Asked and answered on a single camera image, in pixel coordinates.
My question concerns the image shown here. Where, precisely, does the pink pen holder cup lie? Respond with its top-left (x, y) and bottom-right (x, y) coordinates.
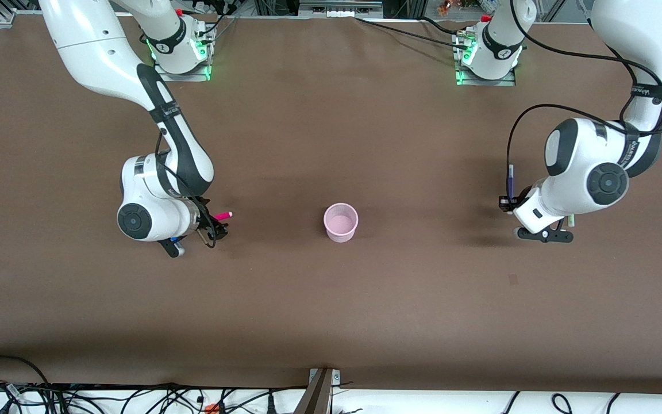
top-left (324, 202), bottom-right (359, 243)

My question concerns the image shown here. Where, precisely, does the grey metal device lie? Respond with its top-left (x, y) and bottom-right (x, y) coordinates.
top-left (299, 0), bottom-right (384, 18)

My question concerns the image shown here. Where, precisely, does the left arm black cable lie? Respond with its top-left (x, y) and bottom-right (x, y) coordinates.
top-left (505, 0), bottom-right (662, 200)

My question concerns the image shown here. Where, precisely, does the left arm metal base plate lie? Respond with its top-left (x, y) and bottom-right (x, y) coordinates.
top-left (455, 32), bottom-right (517, 87)

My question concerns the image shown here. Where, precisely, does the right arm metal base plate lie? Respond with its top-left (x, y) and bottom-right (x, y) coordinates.
top-left (152, 26), bottom-right (213, 82)

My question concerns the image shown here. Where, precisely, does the metal table edge bracket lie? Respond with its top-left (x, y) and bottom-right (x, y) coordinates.
top-left (294, 368), bottom-right (341, 414)

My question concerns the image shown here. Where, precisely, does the short black tabletop cable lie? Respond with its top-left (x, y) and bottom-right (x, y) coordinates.
top-left (419, 16), bottom-right (465, 36)

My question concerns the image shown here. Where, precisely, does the long black tabletop cable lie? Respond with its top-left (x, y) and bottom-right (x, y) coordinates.
top-left (354, 16), bottom-right (471, 44)

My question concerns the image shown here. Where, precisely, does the black looped floor cable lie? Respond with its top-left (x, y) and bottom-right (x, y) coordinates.
top-left (0, 355), bottom-right (52, 388)

